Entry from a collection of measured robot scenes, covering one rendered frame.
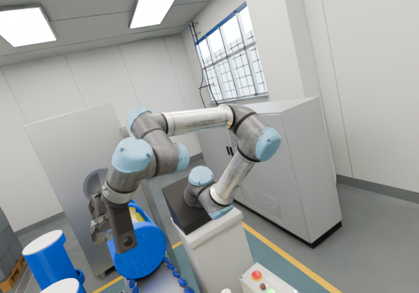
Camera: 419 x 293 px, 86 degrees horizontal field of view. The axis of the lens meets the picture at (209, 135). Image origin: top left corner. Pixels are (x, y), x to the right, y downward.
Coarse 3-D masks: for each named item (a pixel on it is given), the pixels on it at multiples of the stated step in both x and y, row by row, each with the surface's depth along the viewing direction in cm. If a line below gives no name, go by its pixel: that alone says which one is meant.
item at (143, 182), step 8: (120, 128) 212; (128, 136) 216; (144, 184) 224; (144, 192) 226; (152, 200) 229; (152, 208) 229; (160, 224) 234; (168, 240) 239; (168, 248) 240; (168, 256) 244; (176, 264) 245
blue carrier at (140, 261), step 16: (144, 224) 124; (112, 240) 124; (144, 240) 122; (160, 240) 127; (112, 256) 118; (128, 256) 118; (144, 256) 123; (160, 256) 127; (128, 272) 118; (144, 272) 123
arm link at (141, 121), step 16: (144, 112) 63; (176, 112) 69; (192, 112) 72; (208, 112) 76; (224, 112) 80; (240, 112) 83; (144, 128) 59; (160, 128) 61; (176, 128) 67; (192, 128) 71; (208, 128) 77; (224, 128) 84
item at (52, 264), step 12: (60, 240) 184; (36, 252) 171; (48, 252) 174; (60, 252) 181; (36, 264) 172; (48, 264) 174; (60, 264) 180; (36, 276) 175; (48, 276) 175; (60, 276) 179; (72, 276) 186; (84, 276) 200
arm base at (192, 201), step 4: (184, 192) 124; (188, 192) 118; (184, 196) 123; (188, 196) 119; (192, 196) 117; (188, 200) 120; (192, 200) 118; (196, 200) 118; (188, 204) 121; (192, 204) 120; (196, 204) 120; (200, 204) 119; (196, 208) 121
